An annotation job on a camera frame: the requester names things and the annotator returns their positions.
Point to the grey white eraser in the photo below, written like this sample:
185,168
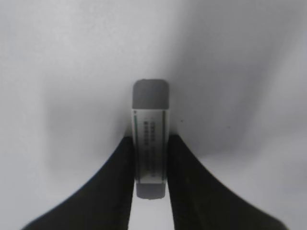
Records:
150,132

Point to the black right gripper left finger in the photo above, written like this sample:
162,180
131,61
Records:
103,203

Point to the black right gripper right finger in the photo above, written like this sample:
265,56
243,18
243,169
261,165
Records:
199,201

